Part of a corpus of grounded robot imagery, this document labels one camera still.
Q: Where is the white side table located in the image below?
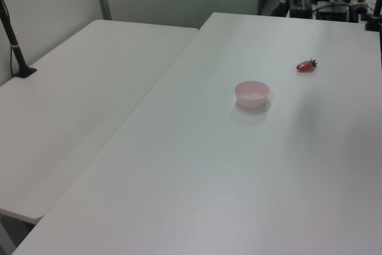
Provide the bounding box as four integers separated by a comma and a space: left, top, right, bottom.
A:
0, 19, 199, 225

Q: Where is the black electronics box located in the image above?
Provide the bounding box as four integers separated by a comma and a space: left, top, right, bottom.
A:
316, 4, 350, 22

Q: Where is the pink plastic bowl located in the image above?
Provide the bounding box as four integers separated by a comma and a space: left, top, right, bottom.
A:
234, 80, 271, 109

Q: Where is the black clamped camera pole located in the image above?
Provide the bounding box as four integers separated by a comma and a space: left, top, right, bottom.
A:
364, 0, 382, 32

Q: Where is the red strawberry with green leaves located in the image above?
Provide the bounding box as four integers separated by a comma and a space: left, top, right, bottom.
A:
295, 58, 318, 73

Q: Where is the thin black cable beside pole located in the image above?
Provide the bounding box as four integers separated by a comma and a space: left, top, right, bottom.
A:
8, 45, 16, 76

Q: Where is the grey box with black knob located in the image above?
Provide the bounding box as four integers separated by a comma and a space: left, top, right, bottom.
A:
352, 0, 375, 23

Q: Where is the black camera pole with base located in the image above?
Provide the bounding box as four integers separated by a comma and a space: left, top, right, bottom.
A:
0, 0, 38, 78

